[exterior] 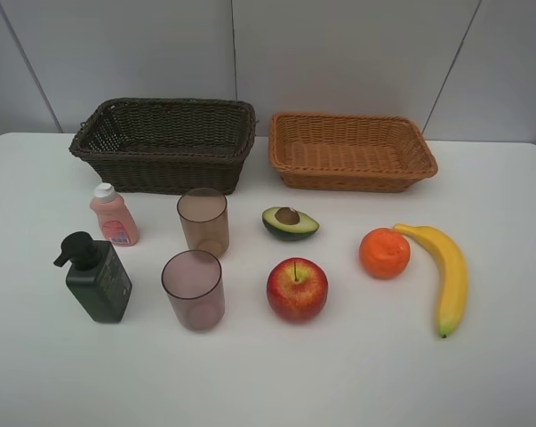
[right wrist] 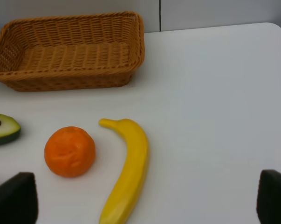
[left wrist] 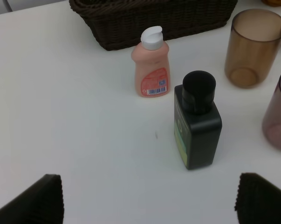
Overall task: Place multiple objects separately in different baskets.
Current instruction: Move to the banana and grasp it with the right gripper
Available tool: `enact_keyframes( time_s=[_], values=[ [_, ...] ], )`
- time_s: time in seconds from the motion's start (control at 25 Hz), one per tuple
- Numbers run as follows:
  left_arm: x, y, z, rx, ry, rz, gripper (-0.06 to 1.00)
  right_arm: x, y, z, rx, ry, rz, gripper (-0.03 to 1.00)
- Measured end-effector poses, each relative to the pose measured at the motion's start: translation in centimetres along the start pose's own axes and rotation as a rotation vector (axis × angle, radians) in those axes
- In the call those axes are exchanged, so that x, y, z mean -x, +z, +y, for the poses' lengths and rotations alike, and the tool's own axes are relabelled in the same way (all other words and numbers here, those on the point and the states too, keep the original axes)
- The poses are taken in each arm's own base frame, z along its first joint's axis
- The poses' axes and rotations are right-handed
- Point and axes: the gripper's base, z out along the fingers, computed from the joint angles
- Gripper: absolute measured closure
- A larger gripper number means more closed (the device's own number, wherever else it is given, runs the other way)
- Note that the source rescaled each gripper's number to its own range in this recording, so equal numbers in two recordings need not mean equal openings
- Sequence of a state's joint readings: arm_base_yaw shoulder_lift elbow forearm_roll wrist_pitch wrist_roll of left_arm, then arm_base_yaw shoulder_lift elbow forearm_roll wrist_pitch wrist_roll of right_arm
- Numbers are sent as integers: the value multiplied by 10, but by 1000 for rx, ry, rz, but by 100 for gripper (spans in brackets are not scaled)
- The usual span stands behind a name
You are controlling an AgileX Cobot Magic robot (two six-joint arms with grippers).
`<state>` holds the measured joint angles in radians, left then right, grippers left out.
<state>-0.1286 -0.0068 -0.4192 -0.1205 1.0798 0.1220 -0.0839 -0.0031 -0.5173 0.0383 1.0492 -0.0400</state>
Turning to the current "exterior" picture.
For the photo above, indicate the brown translucent plastic cup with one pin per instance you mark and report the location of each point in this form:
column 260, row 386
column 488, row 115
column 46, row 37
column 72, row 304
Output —
column 203, row 216

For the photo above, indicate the yellow banana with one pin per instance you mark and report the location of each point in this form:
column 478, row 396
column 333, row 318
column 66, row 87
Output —
column 452, row 267

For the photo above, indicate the light orange wicker basket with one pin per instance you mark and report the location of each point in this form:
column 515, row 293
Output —
column 348, row 152

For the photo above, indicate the dark green pump bottle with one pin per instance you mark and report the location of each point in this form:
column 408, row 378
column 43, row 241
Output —
column 96, row 277

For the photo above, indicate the pink translucent plastic cup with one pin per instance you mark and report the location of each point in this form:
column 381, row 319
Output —
column 193, row 282

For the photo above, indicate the dark brown wicker basket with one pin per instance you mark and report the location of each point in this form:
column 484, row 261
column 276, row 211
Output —
column 167, row 146

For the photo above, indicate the halved avocado with pit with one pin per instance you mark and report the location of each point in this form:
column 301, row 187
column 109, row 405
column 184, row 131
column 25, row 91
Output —
column 288, row 224

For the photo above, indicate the red yellow apple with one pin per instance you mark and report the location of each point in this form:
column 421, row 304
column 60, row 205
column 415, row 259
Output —
column 297, row 290

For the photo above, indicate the orange tangerine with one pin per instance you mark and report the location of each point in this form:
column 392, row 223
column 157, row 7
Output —
column 384, row 253

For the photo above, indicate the pink lotion bottle white cap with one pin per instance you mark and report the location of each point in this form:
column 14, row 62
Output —
column 114, row 218

